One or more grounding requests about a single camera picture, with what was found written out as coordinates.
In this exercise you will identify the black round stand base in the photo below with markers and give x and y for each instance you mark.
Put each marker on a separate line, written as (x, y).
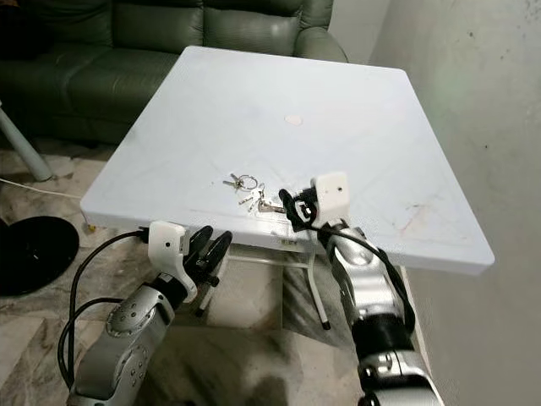
(38, 254)

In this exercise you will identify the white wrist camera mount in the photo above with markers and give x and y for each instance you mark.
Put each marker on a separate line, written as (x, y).
(333, 196)
(167, 244)

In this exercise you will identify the small yellow floor object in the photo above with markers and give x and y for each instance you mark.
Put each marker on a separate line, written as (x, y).
(90, 224)

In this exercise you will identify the grey stool leg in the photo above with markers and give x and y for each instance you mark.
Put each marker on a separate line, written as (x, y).
(27, 148)

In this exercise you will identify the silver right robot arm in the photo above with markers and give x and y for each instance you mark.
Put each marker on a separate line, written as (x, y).
(368, 283)

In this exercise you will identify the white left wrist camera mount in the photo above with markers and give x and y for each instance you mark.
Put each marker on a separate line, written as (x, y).
(167, 244)

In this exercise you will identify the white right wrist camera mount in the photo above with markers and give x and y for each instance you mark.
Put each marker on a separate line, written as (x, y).
(333, 196)

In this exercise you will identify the green leather sofa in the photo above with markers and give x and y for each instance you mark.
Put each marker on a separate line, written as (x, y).
(127, 80)

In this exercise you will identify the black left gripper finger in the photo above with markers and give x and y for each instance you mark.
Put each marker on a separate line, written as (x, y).
(198, 242)
(218, 247)

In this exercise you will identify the white metal table frame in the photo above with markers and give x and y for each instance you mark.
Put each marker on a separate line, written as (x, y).
(318, 292)

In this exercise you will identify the white square folding table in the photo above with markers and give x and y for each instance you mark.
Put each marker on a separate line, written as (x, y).
(321, 93)

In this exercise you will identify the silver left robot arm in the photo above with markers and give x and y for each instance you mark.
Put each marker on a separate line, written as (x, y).
(131, 326)

